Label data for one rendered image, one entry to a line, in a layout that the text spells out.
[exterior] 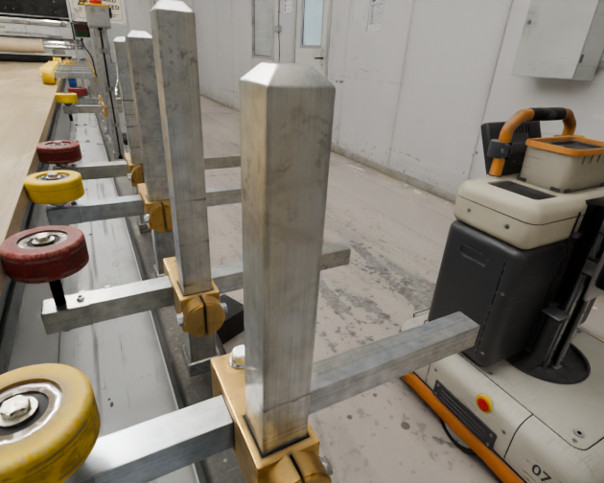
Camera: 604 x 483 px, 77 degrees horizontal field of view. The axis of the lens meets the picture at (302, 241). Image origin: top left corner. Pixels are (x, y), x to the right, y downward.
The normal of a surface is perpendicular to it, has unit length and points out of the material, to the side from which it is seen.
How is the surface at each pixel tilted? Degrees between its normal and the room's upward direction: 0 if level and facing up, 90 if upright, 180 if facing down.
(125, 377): 0
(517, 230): 90
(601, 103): 90
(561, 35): 90
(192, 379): 0
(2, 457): 0
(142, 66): 90
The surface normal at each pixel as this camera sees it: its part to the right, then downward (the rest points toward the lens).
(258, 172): -0.88, 0.17
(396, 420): 0.05, -0.90
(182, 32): 0.47, 0.41
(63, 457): 0.89, 0.24
